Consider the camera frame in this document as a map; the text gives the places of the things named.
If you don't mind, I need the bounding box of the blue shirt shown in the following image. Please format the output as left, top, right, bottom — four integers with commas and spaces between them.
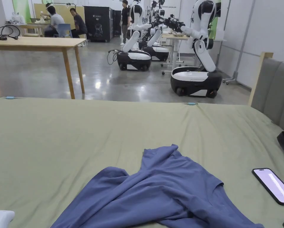
49, 143, 258, 228

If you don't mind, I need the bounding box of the blue chair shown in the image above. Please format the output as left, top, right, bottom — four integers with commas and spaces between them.
53, 23, 72, 38

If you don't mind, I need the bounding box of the black cabinet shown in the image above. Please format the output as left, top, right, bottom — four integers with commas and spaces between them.
84, 6, 114, 43

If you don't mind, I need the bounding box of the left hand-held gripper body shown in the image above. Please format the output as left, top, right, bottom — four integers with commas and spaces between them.
0, 210, 15, 228

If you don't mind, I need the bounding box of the small wooden table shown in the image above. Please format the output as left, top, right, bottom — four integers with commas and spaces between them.
18, 23, 50, 38

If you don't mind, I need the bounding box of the bed with green sheet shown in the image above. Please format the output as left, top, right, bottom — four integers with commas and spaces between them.
0, 96, 284, 228

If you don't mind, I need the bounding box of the white desk on wheels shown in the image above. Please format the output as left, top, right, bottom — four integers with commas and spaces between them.
161, 34, 188, 75

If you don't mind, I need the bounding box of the black smartphone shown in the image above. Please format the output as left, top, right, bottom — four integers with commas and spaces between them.
252, 168, 284, 206

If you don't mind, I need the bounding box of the grey padded headboard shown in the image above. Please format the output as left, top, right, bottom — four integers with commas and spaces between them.
248, 52, 284, 132

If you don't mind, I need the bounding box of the white and black robot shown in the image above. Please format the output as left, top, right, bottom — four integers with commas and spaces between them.
142, 0, 186, 62
107, 0, 152, 71
170, 0, 223, 98

